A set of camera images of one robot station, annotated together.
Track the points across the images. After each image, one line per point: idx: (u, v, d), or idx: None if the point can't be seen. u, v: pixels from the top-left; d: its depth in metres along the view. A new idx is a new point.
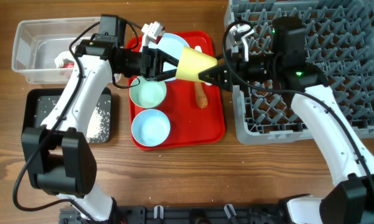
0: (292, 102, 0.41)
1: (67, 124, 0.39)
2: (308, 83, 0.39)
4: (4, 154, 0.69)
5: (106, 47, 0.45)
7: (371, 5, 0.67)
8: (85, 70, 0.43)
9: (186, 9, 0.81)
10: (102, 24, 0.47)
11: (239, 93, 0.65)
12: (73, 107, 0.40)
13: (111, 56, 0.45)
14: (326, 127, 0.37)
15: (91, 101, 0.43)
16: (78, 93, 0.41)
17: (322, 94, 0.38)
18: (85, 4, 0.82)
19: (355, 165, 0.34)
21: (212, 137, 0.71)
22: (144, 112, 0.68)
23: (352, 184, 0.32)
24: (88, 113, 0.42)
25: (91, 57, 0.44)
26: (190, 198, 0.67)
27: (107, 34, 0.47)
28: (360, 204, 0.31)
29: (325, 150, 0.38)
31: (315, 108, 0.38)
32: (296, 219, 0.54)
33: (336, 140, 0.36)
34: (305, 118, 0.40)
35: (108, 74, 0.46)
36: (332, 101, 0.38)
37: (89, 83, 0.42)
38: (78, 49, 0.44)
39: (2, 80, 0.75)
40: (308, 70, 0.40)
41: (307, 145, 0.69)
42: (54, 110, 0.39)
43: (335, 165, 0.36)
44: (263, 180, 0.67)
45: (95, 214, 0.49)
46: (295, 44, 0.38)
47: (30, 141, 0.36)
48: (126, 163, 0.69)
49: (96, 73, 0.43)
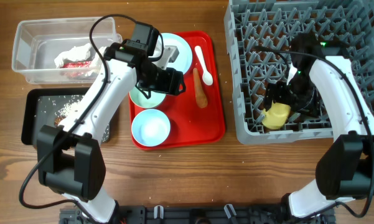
0: (312, 72, 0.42)
1: (84, 129, 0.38)
2: (330, 53, 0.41)
4: (4, 154, 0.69)
5: (136, 54, 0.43)
7: (371, 5, 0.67)
8: (111, 74, 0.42)
9: (186, 9, 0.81)
10: (137, 32, 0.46)
11: (239, 93, 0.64)
12: (92, 112, 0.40)
13: (139, 64, 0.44)
14: (338, 88, 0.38)
15: (111, 107, 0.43)
16: (99, 98, 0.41)
17: (340, 63, 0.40)
18: (85, 4, 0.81)
19: (358, 125, 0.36)
21: (212, 136, 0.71)
22: (144, 111, 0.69)
23: (351, 137, 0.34)
24: (106, 118, 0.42)
25: (118, 61, 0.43)
26: (190, 198, 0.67)
27: (138, 42, 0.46)
28: (355, 157, 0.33)
29: (331, 110, 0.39)
31: (331, 73, 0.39)
32: (296, 212, 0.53)
33: (344, 102, 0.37)
34: (317, 81, 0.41)
35: (132, 81, 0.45)
36: (348, 71, 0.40)
37: (112, 89, 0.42)
38: (108, 51, 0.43)
39: (2, 80, 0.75)
40: (330, 43, 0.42)
41: (307, 145, 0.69)
42: (74, 112, 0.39)
43: (339, 123, 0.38)
44: (263, 180, 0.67)
45: (96, 216, 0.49)
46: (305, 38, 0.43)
47: (45, 140, 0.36)
48: (126, 163, 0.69)
49: (121, 81, 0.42)
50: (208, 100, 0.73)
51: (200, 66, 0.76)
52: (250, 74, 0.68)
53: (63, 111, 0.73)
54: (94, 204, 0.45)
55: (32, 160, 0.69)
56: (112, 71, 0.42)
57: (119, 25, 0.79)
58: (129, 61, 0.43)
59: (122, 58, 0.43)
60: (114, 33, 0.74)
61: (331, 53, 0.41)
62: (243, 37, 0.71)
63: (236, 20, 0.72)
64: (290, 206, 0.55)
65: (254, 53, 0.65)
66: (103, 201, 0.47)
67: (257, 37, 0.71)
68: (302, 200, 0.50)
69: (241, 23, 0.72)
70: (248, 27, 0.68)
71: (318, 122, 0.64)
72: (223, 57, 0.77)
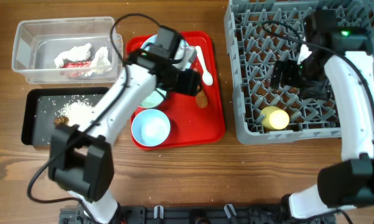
0: (327, 63, 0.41)
1: (99, 130, 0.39)
2: (351, 44, 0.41)
4: (4, 154, 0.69)
5: (158, 62, 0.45)
7: (371, 5, 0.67)
8: (131, 79, 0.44)
9: (186, 9, 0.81)
10: (161, 36, 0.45)
11: (239, 93, 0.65)
12: (109, 115, 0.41)
13: (158, 71, 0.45)
14: (356, 100, 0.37)
15: (128, 111, 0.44)
16: (117, 102, 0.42)
17: (361, 62, 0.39)
18: (85, 4, 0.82)
19: (371, 144, 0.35)
21: (212, 137, 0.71)
22: (144, 111, 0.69)
23: (361, 159, 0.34)
24: (121, 122, 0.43)
25: (139, 68, 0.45)
26: (190, 198, 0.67)
27: (162, 47, 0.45)
28: (364, 179, 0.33)
29: (343, 122, 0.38)
31: (350, 76, 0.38)
32: (295, 213, 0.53)
33: (359, 116, 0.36)
34: (332, 79, 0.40)
35: (149, 88, 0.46)
36: (369, 73, 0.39)
37: (131, 94, 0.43)
38: (130, 58, 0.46)
39: (2, 80, 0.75)
40: (351, 32, 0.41)
41: (307, 145, 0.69)
42: (91, 113, 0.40)
43: (351, 139, 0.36)
44: (263, 180, 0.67)
45: (98, 216, 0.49)
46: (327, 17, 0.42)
47: (60, 137, 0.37)
48: (125, 163, 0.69)
49: (140, 86, 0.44)
50: (209, 100, 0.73)
51: (200, 65, 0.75)
52: (250, 74, 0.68)
53: (63, 111, 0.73)
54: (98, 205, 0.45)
55: (32, 160, 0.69)
56: (132, 77, 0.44)
57: (119, 25, 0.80)
58: (149, 71, 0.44)
59: (143, 66, 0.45)
60: (114, 34, 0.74)
61: (353, 44, 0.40)
62: (243, 37, 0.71)
63: (236, 20, 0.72)
64: (290, 208, 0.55)
65: (254, 53, 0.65)
66: (106, 203, 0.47)
67: (257, 37, 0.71)
68: (303, 200, 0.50)
69: (241, 23, 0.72)
70: (248, 27, 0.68)
71: (318, 122, 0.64)
72: (223, 56, 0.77)
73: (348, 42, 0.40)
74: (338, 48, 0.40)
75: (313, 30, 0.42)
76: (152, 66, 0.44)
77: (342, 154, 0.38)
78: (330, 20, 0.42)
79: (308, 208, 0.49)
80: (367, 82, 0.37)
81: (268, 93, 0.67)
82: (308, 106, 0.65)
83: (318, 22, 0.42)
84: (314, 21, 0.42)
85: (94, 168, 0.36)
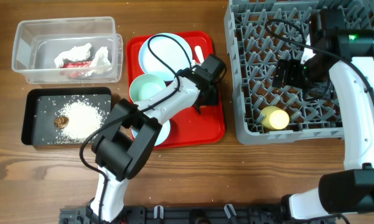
0: (333, 67, 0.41)
1: (154, 114, 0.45)
2: (358, 48, 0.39)
4: (4, 154, 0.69)
5: (203, 81, 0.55)
7: (371, 5, 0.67)
8: (181, 87, 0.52)
9: (186, 9, 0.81)
10: (209, 63, 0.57)
11: (239, 93, 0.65)
12: (162, 106, 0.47)
13: (202, 87, 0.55)
14: (361, 107, 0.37)
15: (173, 112, 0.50)
16: (169, 99, 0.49)
17: (368, 68, 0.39)
18: (85, 4, 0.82)
19: None
21: (212, 137, 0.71)
22: None
23: (367, 170, 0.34)
24: (167, 117, 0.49)
25: (187, 80, 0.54)
26: (190, 198, 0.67)
27: (207, 71, 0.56)
28: (366, 191, 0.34)
29: (347, 129, 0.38)
31: (355, 83, 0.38)
32: (295, 214, 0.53)
33: (364, 126, 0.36)
34: (336, 84, 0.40)
35: (191, 99, 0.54)
36: None
37: (181, 97, 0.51)
38: (182, 72, 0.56)
39: (2, 80, 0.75)
40: (359, 33, 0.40)
41: (306, 145, 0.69)
42: (148, 99, 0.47)
43: (353, 149, 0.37)
44: (263, 179, 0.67)
45: (108, 210, 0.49)
46: (332, 19, 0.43)
47: (119, 110, 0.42)
48: None
49: (187, 94, 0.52)
50: None
51: None
52: (250, 74, 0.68)
53: (63, 111, 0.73)
54: (114, 195, 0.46)
55: (32, 160, 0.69)
56: (183, 85, 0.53)
57: (119, 25, 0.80)
58: (195, 86, 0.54)
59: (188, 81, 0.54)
60: (114, 34, 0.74)
61: (361, 48, 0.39)
62: (243, 37, 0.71)
63: (236, 20, 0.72)
64: (290, 209, 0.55)
65: (254, 53, 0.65)
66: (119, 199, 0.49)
67: (257, 37, 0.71)
68: (303, 201, 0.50)
69: (241, 23, 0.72)
70: (248, 27, 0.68)
71: (318, 122, 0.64)
72: (223, 57, 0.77)
73: (355, 46, 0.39)
74: (344, 53, 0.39)
75: (318, 30, 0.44)
76: (198, 83, 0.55)
77: (345, 162, 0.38)
78: (337, 22, 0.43)
79: (307, 206, 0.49)
80: (373, 90, 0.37)
81: (268, 93, 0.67)
82: (308, 107, 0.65)
83: (325, 23, 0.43)
84: (320, 23, 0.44)
85: (142, 145, 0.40)
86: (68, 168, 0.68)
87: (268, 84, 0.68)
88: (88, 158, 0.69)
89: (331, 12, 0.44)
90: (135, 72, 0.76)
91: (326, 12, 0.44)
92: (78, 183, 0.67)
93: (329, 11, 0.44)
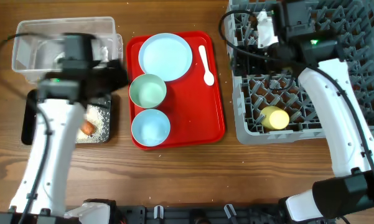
0: (302, 76, 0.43)
1: (40, 200, 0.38)
2: (322, 51, 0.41)
4: (4, 154, 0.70)
5: (74, 80, 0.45)
7: (371, 5, 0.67)
8: (52, 123, 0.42)
9: (186, 9, 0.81)
10: (68, 46, 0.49)
11: (239, 93, 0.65)
12: (45, 177, 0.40)
13: (81, 84, 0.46)
14: (338, 112, 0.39)
15: (66, 158, 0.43)
16: (48, 155, 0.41)
17: (336, 72, 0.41)
18: (85, 4, 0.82)
19: (360, 158, 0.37)
21: (211, 137, 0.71)
22: (144, 112, 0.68)
23: (356, 176, 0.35)
24: (63, 175, 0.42)
25: (55, 100, 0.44)
26: (190, 198, 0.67)
27: (72, 58, 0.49)
28: (359, 195, 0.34)
29: (329, 135, 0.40)
31: (327, 88, 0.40)
32: (296, 218, 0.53)
33: (345, 130, 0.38)
34: (310, 91, 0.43)
35: (79, 118, 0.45)
36: (346, 81, 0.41)
37: (58, 140, 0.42)
38: (42, 93, 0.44)
39: (2, 80, 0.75)
40: (321, 37, 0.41)
41: (307, 145, 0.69)
42: (23, 185, 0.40)
43: (339, 154, 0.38)
44: (263, 180, 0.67)
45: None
46: (295, 16, 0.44)
47: None
48: (125, 163, 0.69)
49: (65, 126, 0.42)
50: (209, 101, 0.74)
51: (200, 65, 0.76)
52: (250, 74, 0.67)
53: None
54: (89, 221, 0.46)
55: None
56: (52, 119, 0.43)
57: (119, 25, 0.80)
58: (70, 85, 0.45)
59: (61, 88, 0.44)
60: (114, 34, 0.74)
61: (323, 51, 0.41)
62: (243, 37, 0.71)
63: (235, 20, 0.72)
64: (289, 213, 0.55)
65: None
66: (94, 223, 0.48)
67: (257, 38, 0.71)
68: (299, 200, 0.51)
69: (241, 23, 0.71)
70: (248, 27, 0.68)
71: (318, 122, 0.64)
72: (222, 57, 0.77)
73: (318, 48, 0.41)
74: (309, 60, 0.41)
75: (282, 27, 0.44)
76: (71, 82, 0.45)
77: (333, 167, 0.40)
78: (300, 17, 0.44)
79: (305, 208, 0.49)
80: (345, 92, 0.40)
81: (268, 93, 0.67)
82: (308, 107, 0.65)
83: (287, 19, 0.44)
84: (283, 18, 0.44)
85: None
86: None
87: (268, 84, 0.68)
88: (87, 158, 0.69)
89: (292, 5, 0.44)
90: (135, 72, 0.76)
91: (287, 6, 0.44)
92: (78, 183, 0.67)
93: (290, 5, 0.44)
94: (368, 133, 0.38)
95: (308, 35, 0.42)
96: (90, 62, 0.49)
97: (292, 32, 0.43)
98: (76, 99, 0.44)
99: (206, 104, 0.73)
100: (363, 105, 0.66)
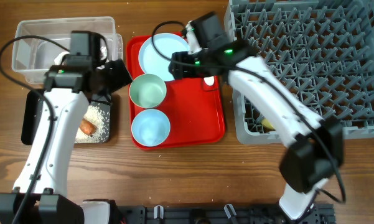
0: (233, 82, 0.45)
1: (43, 182, 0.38)
2: (236, 58, 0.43)
4: (4, 154, 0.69)
5: (79, 72, 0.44)
7: (371, 5, 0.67)
8: (56, 109, 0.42)
9: (186, 9, 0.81)
10: (75, 40, 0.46)
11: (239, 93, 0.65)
12: (50, 158, 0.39)
13: (86, 77, 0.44)
14: (265, 95, 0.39)
15: (68, 144, 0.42)
16: (52, 137, 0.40)
17: (255, 65, 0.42)
18: (85, 4, 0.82)
19: (299, 125, 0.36)
21: (211, 137, 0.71)
22: (144, 111, 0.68)
23: (300, 140, 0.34)
24: (65, 160, 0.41)
25: (60, 90, 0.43)
26: (191, 198, 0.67)
27: (80, 54, 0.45)
28: (310, 157, 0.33)
29: (271, 119, 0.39)
31: (251, 79, 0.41)
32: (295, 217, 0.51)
33: (275, 107, 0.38)
34: (244, 90, 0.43)
35: (83, 106, 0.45)
36: (264, 70, 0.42)
37: (61, 126, 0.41)
38: (46, 83, 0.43)
39: (2, 80, 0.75)
40: (236, 46, 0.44)
41: None
42: (28, 167, 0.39)
43: (282, 130, 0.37)
44: (263, 180, 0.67)
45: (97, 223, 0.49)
46: (211, 29, 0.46)
47: (2, 210, 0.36)
48: (125, 163, 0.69)
49: (69, 112, 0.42)
50: (208, 100, 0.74)
51: None
52: None
53: None
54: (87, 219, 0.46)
55: None
56: (56, 105, 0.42)
57: (119, 25, 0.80)
58: (76, 77, 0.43)
59: (66, 79, 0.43)
60: (114, 34, 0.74)
61: (238, 57, 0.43)
62: (243, 36, 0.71)
63: (236, 20, 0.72)
64: (286, 211, 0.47)
65: None
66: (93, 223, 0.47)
67: (257, 37, 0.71)
68: (287, 194, 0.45)
69: (241, 23, 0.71)
70: (248, 27, 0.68)
71: None
72: None
73: (233, 57, 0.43)
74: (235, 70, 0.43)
75: (208, 41, 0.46)
76: (74, 74, 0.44)
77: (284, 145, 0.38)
78: (215, 30, 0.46)
79: (295, 201, 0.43)
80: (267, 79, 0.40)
81: None
82: (308, 107, 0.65)
83: (205, 34, 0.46)
84: (203, 33, 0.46)
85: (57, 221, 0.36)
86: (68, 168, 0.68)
87: None
88: (87, 158, 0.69)
89: (205, 20, 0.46)
90: (135, 72, 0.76)
91: (200, 23, 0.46)
92: (78, 183, 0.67)
93: (206, 18, 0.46)
94: (297, 102, 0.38)
95: (223, 46, 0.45)
96: (96, 59, 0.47)
97: (213, 45, 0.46)
98: (81, 88, 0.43)
99: (206, 103, 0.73)
100: (364, 105, 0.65)
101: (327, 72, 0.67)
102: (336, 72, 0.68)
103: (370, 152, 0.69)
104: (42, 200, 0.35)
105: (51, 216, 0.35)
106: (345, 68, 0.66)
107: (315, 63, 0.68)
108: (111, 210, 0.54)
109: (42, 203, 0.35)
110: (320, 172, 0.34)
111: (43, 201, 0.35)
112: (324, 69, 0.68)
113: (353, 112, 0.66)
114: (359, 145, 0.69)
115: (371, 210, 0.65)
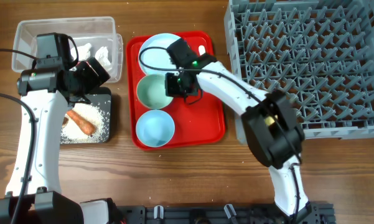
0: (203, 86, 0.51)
1: (35, 183, 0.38)
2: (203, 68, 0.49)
4: (4, 154, 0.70)
5: (52, 70, 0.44)
7: (371, 5, 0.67)
8: (35, 111, 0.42)
9: (186, 9, 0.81)
10: (42, 45, 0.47)
11: None
12: (36, 159, 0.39)
13: (60, 74, 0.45)
14: (222, 88, 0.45)
15: (54, 142, 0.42)
16: (36, 139, 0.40)
17: (213, 66, 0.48)
18: (85, 4, 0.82)
19: (247, 100, 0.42)
21: (211, 137, 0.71)
22: (149, 112, 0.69)
23: (249, 111, 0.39)
24: (55, 159, 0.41)
25: (37, 93, 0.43)
26: (191, 198, 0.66)
27: (50, 56, 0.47)
28: (261, 125, 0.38)
29: (230, 104, 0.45)
31: (211, 78, 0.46)
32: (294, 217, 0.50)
33: (229, 93, 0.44)
34: (209, 89, 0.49)
35: (63, 104, 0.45)
36: (222, 68, 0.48)
37: (43, 126, 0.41)
38: (21, 86, 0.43)
39: (2, 80, 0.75)
40: (200, 57, 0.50)
41: (307, 145, 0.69)
42: (17, 171, 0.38)
43: (237, 108, 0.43)
44: (263, 180, 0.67)
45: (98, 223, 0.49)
46: (180, 51, 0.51)
47: None
48: (125, 163, 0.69)
49: (48, 112, 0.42)
50: (209, 101, 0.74)
51: None
52: (250, 74, 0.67)
53: None
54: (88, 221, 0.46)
55: None
56: (35, 107, 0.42)
57: (119, 25, 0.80)
58: (51, 73, 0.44)
59: (40, 80, 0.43)
60: (114, 33, 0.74)
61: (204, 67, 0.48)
62: (243, 36, 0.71)
63: (235, 20, 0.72)
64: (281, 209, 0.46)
65: (254, 53, 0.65)
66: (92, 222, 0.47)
67: (257, 37, 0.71)
68: (274, 185, 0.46)
69: (241, 23, 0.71)
70: (248, 27, 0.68)
71: (318, 122, 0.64)
72: (223, 57, 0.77)
73: (199, 66, 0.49)
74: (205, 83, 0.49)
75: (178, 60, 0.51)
76: (48, 71, 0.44)
77: None
78: (186, 50, 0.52)
79: (280, 185, 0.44)
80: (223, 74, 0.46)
81: None
82: (308, 107, 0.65)
83: (177, 55, 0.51)
84: (175, 55, 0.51)
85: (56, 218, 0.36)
86: (68, 168, 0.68)
87: (268, 85, 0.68)
88: (87, 158, 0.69)
89: (177, 45, 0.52)
90: (135, 72, 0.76)
91: (173, 47, 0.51)
92: (78, 183, 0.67)
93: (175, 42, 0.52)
94: (247, 86, 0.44)
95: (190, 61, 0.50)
96: (67, 60, 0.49)
97: (183, 63, 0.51)
98: (56, 87, 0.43)
99: (206, 103, 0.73)
100: (364, 105, 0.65)
101: (326, 72, 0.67)
102: (336, 72, 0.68)
103: (370, 152, 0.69)
104: (37, 200, 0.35)
105: (49, 214, 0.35)
106: (345, 68, 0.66)
107: (315, 63, 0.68)
108: (110, 208, 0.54)
109: (37, 203, 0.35)
110: (274, 138, 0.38)
111: (38, 201, 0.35)
112: (324, 69, 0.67)
113: (353, 112, 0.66)
114: (359, 145, 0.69)
115: (371, 210, 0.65)
